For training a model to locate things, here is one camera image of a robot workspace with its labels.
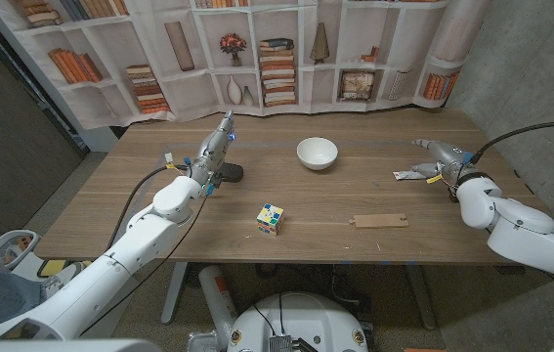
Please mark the grey metal table leg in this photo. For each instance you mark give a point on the grey metal table leg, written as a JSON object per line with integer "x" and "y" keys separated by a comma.
{"x": 422, "y": 298}
{"x": 175, "y": 293}

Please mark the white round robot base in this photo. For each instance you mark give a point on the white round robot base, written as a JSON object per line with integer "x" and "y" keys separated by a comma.
{"x": 301, "y": 318}

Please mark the grey sneaker shoe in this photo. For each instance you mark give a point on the grey sneaker shoe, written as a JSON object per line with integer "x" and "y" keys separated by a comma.
{"x": 59, "y": 281}

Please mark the yellow flat pad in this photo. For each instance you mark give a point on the yellow flat pad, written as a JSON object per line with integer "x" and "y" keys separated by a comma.
{"x": 52, "y": 267}

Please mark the printed bookshelf backdrop cloth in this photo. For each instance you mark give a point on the printed bookshelf backdrop cloth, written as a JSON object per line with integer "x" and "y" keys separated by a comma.
{"x": 276, "y": 54}

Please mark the black glasses case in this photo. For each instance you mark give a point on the black glasses case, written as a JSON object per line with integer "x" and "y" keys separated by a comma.
{"x": 232, "y": 172}

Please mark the silver foil tray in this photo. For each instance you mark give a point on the silver foil tray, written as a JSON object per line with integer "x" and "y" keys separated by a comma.
{"x": 203, "y": 342}

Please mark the flat wooden toy block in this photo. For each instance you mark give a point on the flat wooden toy block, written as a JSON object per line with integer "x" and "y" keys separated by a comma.
{"x": 379, "y": 221}

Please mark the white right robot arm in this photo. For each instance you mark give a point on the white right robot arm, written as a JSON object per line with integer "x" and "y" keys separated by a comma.
{"x": 525, "y": 230}

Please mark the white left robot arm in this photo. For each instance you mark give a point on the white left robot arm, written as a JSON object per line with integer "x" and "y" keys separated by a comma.
{"x": 110, "y": 274}

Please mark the grey finned electronics module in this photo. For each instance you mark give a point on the grey finned electronics module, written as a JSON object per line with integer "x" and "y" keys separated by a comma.
{"x": 280, "y": 343}

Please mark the multicoloured Rubik's cube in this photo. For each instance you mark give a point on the multicoloured Rubik's cube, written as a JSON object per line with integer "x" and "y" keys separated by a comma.
{"x": 270, "y": 220}

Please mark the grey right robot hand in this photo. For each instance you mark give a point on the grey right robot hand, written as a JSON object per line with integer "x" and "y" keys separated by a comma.
{"x": 447, "y": 157}

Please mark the white roll with orange label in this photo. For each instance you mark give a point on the white roll with orange label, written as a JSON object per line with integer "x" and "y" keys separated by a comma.
{"x": 218, "y": 303}

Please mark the white toothpaste tube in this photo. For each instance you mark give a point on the white toothpaste tube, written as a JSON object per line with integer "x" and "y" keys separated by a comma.
{"x": 403, "y": 175}

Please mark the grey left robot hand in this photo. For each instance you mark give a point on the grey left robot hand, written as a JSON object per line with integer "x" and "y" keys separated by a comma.
{"x": 213, "y": 149}

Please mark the white ceramic bowl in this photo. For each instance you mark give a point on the white ceramic bowl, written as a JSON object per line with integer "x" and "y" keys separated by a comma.
{"x": 317, "y": 152}

